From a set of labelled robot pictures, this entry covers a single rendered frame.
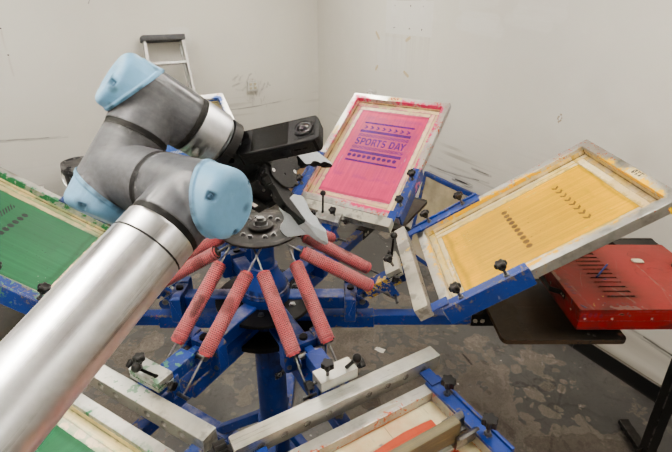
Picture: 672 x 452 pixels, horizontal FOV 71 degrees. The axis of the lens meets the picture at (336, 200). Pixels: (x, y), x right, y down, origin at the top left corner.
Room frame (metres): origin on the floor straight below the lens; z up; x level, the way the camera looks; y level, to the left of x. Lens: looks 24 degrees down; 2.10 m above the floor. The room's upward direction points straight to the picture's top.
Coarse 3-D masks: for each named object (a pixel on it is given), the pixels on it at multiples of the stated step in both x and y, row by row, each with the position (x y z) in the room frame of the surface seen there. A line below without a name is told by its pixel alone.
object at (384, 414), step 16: (400, 400) 1.03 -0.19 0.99; (416, 400) 1.03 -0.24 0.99; (432, 400) 1.06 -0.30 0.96; (368, 416) 0.98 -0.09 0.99; (384, 416) 0.98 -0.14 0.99; (400, 416) 1.01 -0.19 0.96; (448, 416) 1.00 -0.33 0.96; (336, 432) 0.92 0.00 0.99; (352, 432) 0.92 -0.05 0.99; (368, 432) 0.95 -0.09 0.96; (464, 432) 0.95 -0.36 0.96; (304, 448) 0.87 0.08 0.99; (320, 448) 0.87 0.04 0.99; (336, 448) 0.90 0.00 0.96; (480, 448) 0.89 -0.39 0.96
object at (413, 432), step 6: (420, 426) 0.97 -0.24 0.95; (426, 426) 0.97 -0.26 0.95; (432, 426) 0.97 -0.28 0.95; (408, 432) 0.95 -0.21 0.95; (414, 432) 0.95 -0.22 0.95; (420, 432) 0.95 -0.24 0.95; (396, 438) 0.93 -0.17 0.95; (402, 438) 0.93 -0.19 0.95; (408, 438) 0.93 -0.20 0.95; (384, 444) 0.91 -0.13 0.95; (390, 444) 0.91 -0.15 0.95; (396, 444) 0.91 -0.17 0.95; (378, 450) 0.89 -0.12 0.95; (384, 450) 0.89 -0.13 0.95; (456, 450) 0.89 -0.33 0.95
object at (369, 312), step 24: (528, 288) 1.67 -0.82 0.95; (336, 312) 1.54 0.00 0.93; (360, 312) 1.54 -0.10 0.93; (384, 312) 1.54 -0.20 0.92; (408, 312) 1.54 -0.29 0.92; (480, 312) 1.54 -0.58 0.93; (504, 312) 1.51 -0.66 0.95; (528, 312) 1.51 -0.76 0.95; (552, 312) 1.51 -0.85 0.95; (504, 336) 1.37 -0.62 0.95; (528, 336) 1.37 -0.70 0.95; (552, 336) 1.37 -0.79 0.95; (576, 336) 1.37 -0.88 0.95; (600, 336) 1.37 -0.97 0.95; (624, 336) 1.37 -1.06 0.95
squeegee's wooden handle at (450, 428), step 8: (440, 424) 0.89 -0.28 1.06; (448, 424) 0.89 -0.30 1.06; (456, 424) 0.89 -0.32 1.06; (424, 432) 0.86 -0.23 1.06; (432, 432) 0.86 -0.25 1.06; (440, 432) 0.87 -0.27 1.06; (448, 432) 0.87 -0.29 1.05; (456, 432) 0.89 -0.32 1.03; (408, 440) 0.84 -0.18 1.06; (416, 440) 0.84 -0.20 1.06; (424, 440) 0.84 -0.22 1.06; (432, 440) 0.85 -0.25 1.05; (440, 440) 0.86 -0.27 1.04; (448, 440) 0.88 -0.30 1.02; (400, 448) 0.82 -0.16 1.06; (408, 448) 0.82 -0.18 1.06; (416, 448) 0.82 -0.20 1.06; (424, 448) 0.83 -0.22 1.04; (432, 448) 0.85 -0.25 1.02; (440, 448) 0.86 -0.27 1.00
